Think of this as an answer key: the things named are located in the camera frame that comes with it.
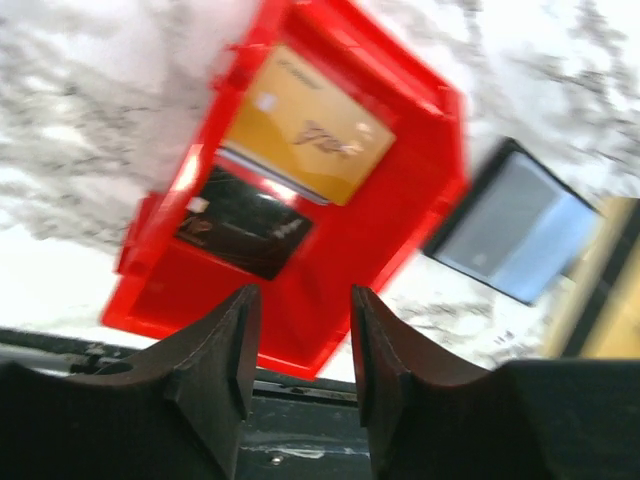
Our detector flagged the black card in bin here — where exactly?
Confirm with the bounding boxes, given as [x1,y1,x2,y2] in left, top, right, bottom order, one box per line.
[176,167,313,280]

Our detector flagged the yellow credit card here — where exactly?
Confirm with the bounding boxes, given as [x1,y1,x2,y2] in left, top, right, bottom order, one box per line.
[540,197,639,359]

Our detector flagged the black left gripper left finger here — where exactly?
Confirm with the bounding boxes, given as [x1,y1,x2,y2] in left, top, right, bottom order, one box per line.
[1,285,261,479]

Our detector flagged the black leather card holder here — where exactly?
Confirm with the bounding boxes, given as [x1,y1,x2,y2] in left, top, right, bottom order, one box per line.
[422,137,600,305]

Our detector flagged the red plastic bin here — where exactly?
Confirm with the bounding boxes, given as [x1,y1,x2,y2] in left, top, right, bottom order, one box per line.
[101,1,467,380]

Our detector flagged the dark grey credit card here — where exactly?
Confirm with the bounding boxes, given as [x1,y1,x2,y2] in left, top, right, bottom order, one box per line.
[434,152,566,281]

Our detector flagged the cards in red bin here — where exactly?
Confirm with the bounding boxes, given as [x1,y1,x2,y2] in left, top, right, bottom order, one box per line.
[224,45,396,206]

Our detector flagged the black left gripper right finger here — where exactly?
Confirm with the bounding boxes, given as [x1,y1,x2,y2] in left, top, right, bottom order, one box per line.
[351,286,639,479]

